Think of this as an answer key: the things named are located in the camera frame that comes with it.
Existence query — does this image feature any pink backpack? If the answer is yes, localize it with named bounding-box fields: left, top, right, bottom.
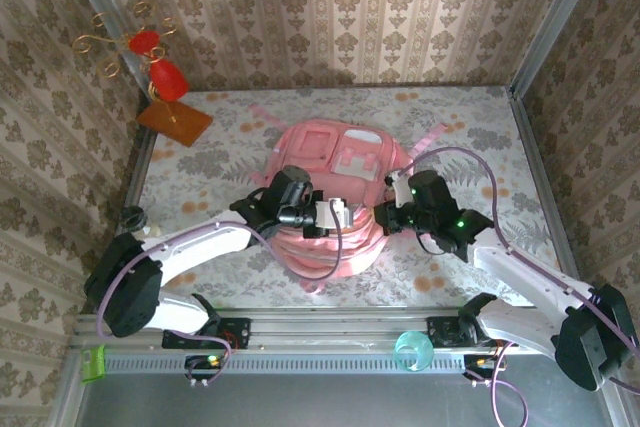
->
left=247, top=102, right=466, bottom=296

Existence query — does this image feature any floral table cloth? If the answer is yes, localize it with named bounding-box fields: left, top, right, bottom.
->
left=110, top=85, right=576, bottom=311

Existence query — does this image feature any teal plastic cup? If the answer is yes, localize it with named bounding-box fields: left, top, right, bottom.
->
left=393, top=329, right=435, bottom=373

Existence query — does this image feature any black round knob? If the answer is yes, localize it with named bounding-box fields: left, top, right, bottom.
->
left=119, top=205, right=148, bottom=231

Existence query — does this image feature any black controller board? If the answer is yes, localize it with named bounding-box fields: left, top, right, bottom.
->
left=184, top=354, right=226, bottom=381
left=462, top=353, right=506, bottom=381

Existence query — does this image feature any grey metal sheet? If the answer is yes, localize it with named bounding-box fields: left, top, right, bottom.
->
left=74, top=351, right=621, bottom=427

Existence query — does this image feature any green clip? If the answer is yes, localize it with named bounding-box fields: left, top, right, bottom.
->
left=79, top=345, right=107, bottom=383

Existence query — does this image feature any aluminium table side rail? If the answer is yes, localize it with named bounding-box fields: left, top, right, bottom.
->
left=94, top=126, right=156, bottom=313
left=508, top=89, right=591, bottom=311

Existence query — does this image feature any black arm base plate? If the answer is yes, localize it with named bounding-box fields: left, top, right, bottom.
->
left=427, top=315, right=520, bottom=348
left=161, top=316, right=252, bottom=351

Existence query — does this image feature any aluminium slotted frame rail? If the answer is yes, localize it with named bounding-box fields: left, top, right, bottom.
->
left=69, top=307, right=614, bottom=376

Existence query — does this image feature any gold wire red ornament stand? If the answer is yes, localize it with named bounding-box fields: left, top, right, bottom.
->
left=71, top=0, right=215, bottom=148

